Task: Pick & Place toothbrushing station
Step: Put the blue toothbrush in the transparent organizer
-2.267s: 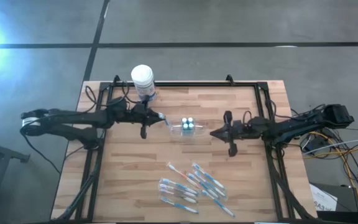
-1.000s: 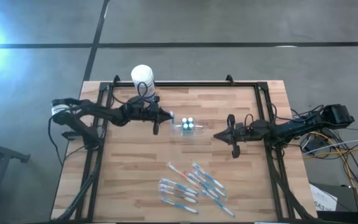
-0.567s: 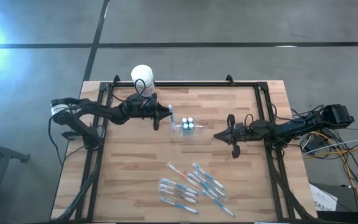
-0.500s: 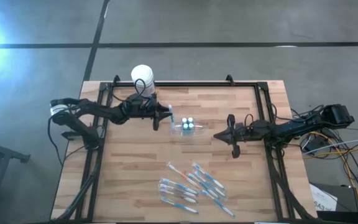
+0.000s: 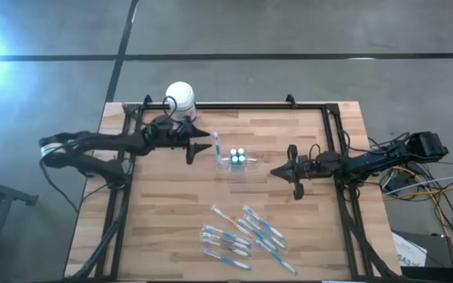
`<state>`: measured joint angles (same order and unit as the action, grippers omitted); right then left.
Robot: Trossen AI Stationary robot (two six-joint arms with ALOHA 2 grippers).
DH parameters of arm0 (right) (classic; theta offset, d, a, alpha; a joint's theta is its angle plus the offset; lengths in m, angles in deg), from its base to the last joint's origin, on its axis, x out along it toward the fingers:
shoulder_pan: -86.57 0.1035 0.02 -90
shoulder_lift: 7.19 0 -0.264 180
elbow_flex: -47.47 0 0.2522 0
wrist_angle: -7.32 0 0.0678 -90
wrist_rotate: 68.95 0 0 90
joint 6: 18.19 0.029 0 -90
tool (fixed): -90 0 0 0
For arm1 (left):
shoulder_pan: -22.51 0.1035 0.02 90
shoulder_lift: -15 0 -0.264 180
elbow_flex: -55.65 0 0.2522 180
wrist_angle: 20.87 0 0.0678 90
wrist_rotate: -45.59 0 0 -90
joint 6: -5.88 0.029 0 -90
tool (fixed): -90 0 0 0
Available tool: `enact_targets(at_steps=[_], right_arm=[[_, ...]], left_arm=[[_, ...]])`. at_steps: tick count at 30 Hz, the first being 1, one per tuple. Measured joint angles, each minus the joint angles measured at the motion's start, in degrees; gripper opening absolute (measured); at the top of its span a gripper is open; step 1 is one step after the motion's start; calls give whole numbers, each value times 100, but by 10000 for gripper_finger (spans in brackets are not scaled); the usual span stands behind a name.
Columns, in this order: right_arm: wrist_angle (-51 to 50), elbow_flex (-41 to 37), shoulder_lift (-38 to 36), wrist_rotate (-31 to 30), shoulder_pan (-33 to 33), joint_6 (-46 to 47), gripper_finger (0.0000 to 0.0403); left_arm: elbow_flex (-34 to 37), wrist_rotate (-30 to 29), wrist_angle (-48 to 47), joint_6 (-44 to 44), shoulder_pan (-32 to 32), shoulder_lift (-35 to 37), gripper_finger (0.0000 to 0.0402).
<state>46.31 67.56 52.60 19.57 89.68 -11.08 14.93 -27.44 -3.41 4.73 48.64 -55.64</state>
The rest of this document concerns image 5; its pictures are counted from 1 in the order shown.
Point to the dark cart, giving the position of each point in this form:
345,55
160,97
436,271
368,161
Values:
6,193

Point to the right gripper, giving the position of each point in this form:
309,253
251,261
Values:
317,165

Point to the white wipes canister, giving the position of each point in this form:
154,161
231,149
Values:
179,96

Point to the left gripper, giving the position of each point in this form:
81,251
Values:
163,135

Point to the black aluminium table frame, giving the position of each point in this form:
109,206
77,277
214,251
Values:
250,106

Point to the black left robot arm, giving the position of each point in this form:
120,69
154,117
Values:
104,139

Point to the orange toothbrush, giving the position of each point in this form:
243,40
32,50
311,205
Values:
230,221

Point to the black case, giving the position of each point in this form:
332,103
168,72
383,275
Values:
439,247

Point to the clear acrylic organizer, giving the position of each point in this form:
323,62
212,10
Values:
250,165

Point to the white paper sheet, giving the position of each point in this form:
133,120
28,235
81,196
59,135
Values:
407,249

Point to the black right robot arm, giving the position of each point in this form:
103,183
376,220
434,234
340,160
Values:
387,157

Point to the small white-blue cap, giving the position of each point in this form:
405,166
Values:
242,159

